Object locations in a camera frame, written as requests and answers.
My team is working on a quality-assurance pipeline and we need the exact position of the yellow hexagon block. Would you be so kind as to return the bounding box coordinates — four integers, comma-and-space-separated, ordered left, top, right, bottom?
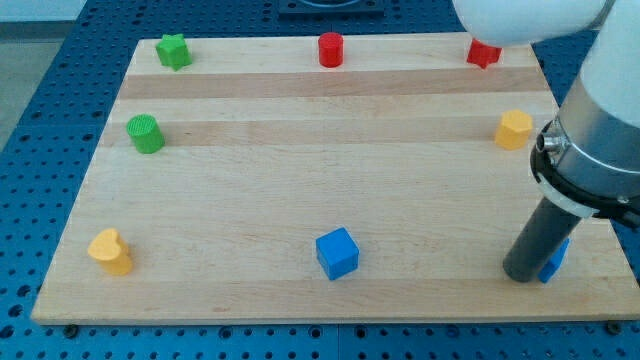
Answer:
494, 109, 533, 150

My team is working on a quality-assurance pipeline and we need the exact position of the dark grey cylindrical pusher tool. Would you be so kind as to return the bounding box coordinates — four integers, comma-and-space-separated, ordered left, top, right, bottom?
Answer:
502, 198, 581, 283

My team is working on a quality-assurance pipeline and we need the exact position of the red cylinder block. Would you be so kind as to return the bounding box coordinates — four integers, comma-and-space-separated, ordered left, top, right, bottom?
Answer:
318, 32, 344, 68

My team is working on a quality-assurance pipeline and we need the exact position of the green cylinder block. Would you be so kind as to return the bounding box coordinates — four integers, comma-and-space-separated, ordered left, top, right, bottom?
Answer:
126, 114, 165, 154

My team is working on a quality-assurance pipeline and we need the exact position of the light wooden board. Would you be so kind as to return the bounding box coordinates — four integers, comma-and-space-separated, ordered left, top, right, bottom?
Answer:
32, 33, 639, 325

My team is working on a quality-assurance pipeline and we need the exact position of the green star block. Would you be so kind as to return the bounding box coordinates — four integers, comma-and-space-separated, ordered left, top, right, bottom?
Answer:
156, 33, 192, 71

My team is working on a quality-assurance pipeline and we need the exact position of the yellow heart block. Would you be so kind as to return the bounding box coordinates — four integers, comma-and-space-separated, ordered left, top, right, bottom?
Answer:
87, 228, 133, 276

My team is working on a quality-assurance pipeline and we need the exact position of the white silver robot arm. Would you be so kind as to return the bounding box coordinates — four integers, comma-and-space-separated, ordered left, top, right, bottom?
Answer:
453, 0, 639, 227

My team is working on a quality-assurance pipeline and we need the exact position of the blue triangle block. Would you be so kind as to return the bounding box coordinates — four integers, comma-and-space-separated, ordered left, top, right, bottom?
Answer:
537, 238, 571, 284

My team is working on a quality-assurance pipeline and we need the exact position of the red star block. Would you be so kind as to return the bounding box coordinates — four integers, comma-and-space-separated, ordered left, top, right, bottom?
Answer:
466, 38, 502, 69

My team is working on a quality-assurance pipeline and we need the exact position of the blue cube block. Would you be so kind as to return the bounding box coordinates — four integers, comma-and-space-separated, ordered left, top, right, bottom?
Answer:
315, 227, 360, 281

